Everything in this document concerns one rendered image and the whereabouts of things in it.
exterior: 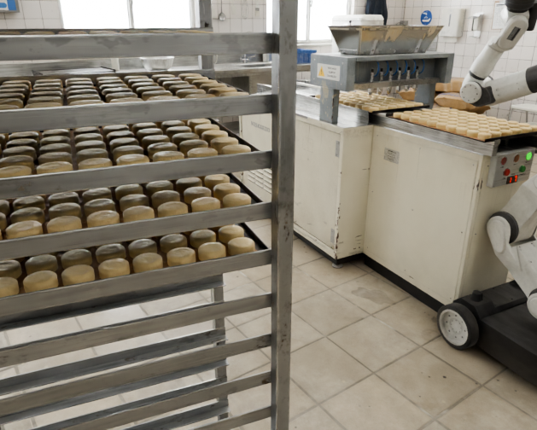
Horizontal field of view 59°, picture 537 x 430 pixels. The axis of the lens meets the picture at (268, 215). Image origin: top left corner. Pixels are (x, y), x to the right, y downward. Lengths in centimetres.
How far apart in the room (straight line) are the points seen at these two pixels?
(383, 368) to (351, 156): 108
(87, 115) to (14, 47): 12
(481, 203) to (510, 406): 81
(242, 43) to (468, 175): 160
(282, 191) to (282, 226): 6
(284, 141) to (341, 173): 181
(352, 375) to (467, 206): 87
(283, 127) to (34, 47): 35
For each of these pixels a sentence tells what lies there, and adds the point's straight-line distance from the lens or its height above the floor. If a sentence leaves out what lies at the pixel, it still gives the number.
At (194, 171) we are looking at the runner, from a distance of 75.
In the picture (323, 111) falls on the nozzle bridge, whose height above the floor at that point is 90.
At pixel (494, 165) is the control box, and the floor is 79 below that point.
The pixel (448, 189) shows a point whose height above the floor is 65.
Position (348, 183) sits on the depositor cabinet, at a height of 54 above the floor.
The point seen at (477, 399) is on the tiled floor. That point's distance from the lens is 212.
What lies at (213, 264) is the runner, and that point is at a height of 97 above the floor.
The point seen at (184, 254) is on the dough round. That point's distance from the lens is 85.
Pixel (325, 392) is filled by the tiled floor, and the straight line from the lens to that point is 201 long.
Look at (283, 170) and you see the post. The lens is 77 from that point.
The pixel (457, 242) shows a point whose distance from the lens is 231.
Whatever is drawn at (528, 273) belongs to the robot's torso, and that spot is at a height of 37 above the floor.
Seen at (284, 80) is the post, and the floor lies 127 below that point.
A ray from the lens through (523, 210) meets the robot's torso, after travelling 221.
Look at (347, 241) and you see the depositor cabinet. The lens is 275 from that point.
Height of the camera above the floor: 136
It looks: 22 degrees down
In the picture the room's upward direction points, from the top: straight up
